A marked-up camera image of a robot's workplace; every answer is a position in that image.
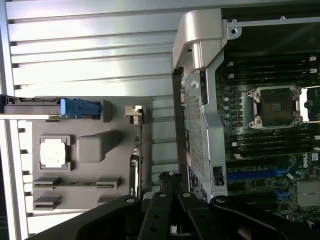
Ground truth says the black expansion slot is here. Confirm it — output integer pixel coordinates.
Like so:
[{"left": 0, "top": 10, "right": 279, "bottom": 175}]
[
  {"left": 226, "top": 159, "right": 278, "bottom": 171},
  {"left": 227, "top": 189, "right": 294, "bottom": 201}
]

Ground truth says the black RAM slot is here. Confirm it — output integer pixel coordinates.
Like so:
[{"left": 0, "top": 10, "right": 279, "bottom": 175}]
[
  {"left": 228, "top": 67, "right": 316, "bottom": 76},
  {"left": 232, "top": 55, "right": 316, "bottom": 63},
  {"left": 232, "top": 145, "right": 320, "bottom": 153},
  {"left": 232, "top": 139, "right": 320, "bottom": 147},
  {"left": 231, "top": 61, "right": 316, "bottom": 70},
  {"left": 234, "top": 133, "right": 320, "bottom": 141},
  {"left": 228, "top": 74, "right": 316, "bottom": 85}
]

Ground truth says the blue disk carrier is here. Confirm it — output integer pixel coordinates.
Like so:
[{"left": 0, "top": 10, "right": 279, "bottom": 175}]
[{"left": 0, "top": 94, "right": 101, "bottom": 119}]

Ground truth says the silver socket cover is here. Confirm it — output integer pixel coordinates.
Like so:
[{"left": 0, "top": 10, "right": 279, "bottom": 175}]
[{"left": 298, "top": 86, "right": 320, "bottom": 123}]

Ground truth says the CPU socket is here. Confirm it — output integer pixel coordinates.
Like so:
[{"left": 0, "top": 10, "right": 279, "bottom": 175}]
[{"left": 246, "top": 86, "right": 302, "bottom": 131}]

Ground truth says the open black PC case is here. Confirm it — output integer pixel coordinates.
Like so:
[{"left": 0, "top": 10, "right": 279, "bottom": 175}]
[{"left": 171, "top": 6, "right": 320, "bottom": 226}]

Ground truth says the grey parts rack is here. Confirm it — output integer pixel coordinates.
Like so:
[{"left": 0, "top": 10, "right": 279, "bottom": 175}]
[{"left": 31, "top": 96, "right": 153, "bottom": 213}]

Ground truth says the green RAM stick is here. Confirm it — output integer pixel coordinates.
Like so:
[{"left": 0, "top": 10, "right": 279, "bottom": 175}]
[
  {"left": 33, "top": 181, "right": 118, "bottom": 188},
  {"left": 233, "top": 151, "right": 320, "bottom": 160}
]

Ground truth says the green motherboard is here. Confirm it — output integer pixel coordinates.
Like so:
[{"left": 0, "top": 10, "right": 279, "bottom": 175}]
[{"left": 216, "top": 48, "right": 320, "bottom": 226}]

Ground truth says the silver hard disk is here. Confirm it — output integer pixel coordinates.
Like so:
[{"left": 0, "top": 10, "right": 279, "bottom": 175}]
[{"left": 6, "top": 97, "right": 62, "bottom": 116}]

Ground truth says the silver chipset heat sink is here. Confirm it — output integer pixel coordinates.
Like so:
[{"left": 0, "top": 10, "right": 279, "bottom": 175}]
[{"left": 296, "top": 181, "right": 320, "bottom": 208}]

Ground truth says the blue expansion slot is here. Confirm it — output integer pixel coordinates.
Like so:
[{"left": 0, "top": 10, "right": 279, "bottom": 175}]
[{"left": 227, "top": 167, "right": 293, "bottom": 181}]

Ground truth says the silver CPU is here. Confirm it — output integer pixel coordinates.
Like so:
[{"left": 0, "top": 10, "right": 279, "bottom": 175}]
[{"left": 39, "top": 136, "right": 68, "bottom": 168}]

